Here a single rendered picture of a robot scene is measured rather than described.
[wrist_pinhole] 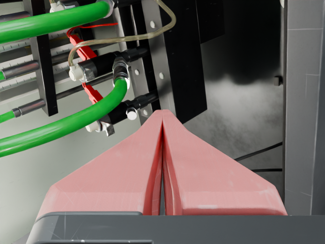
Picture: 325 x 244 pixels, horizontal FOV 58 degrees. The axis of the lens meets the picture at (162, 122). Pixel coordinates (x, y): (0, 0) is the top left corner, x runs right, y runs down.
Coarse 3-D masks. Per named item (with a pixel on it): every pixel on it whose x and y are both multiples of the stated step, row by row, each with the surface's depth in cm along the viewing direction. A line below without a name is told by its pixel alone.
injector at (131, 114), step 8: (144, 96) 49; (152, 96) 50; (120, 104) 46; (128, 104) 47; (136, 104) 48; (144, 104) 49; (112, 112) 45; (120, 112) 45; (128, 112) 45; (136, 112) 46; (104, 120) 44; (112, 120) 45; (120, 120) 46
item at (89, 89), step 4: (88, 88) 47; (92, 88) 47; (88, 92) 47; (92, 92) 46; (96, 92) 47; (92, 96) 46; (96, 96) 46; (100, 96) 46; (92, 100) 47; (96, 100) 46
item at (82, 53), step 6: (72, 36) 44; (72, 42) 44; (78, 42) 43; (78, 48) 43; (84, 48) 43; (90, 48) 43; (78, 54) 43; (84, 54) 42; (90, 54) 42; (84, 60) 43
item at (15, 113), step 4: (16, 108) 55; (8, 112) 54; (12, 112) 54; (16, 112) 54; (0, 116) 53; (4, 116) 53; (8, 116) 54; (12, 116) 54; (16, 116) 55; (0, 120) 53; (4, 120) 54
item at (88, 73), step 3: (87, 69) 39; (90, 69) 39; (84, 72) 38; (87, 72) 38; (90, 72) 39; (87, 75) 38; (90, 75) 39; (93, 75) 39; (87, 78) 38; (90, 78) 39; (93, 78) 39; (87, 81) 39
